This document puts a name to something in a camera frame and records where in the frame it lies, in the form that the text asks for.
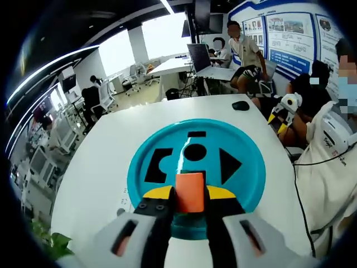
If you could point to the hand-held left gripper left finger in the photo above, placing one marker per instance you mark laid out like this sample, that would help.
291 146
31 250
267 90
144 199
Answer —
156 223

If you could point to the pink toy storage bucket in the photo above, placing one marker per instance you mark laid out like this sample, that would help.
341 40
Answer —
245 156

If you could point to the person's white shirt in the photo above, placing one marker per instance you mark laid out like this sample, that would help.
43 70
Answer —
326 190

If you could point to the black computer mouse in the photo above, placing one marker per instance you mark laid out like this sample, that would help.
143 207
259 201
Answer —
240 105

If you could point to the open laptop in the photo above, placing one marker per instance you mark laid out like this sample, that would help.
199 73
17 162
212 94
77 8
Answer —
200 60

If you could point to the green potted plant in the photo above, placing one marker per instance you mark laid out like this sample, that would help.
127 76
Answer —
58 245

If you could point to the white office chair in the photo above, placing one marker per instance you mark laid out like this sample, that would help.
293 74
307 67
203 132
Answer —
134 76
107 96

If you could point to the white chest-worn device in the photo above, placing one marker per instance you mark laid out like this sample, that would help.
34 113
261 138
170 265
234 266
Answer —
336 128

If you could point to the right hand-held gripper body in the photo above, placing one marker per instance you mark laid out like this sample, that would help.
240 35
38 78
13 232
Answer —
290 103

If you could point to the long ceiling light strip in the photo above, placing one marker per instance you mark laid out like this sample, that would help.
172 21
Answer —
167 5
42 72

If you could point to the small dark monitor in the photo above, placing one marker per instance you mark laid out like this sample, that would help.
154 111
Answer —
216 23

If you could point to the hanging dark screen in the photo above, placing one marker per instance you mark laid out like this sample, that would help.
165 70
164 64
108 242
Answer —
69 82

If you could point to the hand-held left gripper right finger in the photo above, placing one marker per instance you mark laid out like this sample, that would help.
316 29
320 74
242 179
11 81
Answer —
223 223

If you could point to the blue-framed wall poster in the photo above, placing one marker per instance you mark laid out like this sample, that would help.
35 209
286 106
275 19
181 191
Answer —
290 42

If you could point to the large dark monitor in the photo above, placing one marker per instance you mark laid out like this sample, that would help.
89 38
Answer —
202 15

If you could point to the small orange toy block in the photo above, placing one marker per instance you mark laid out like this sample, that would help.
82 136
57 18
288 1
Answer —
189 192

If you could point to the hanging red-lit screen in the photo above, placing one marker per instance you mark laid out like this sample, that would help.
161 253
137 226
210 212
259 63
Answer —
42 107

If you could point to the white background desk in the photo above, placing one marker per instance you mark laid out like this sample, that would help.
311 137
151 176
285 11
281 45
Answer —
170 67

